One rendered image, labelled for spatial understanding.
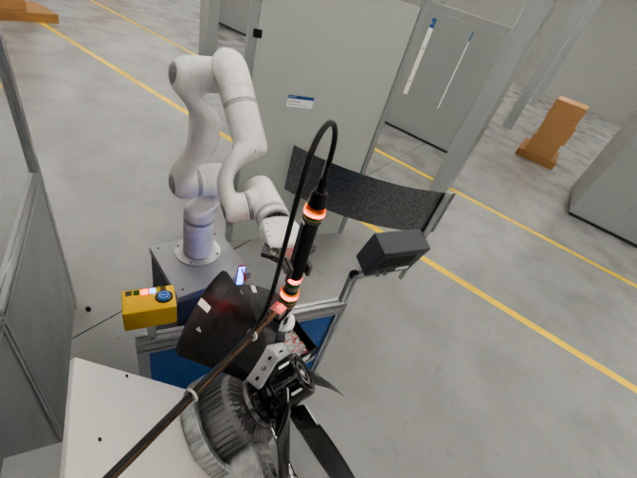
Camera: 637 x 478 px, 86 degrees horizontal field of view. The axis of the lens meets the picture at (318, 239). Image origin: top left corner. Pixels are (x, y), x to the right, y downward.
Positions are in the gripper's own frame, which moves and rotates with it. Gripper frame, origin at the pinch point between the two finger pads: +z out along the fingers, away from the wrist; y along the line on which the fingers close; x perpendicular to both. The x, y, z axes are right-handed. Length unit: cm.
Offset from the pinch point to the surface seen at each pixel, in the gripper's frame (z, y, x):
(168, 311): -31, 24, -48
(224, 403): 10.0, 15.2, -35.3
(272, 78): -179, -54, -14
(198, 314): 0.7, 20.7, -10.2
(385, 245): -33, -60, -30
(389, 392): -15, -109, -154
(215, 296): -3.7, 16.3, -10.5
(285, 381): 11.8, 0.9, -28.9
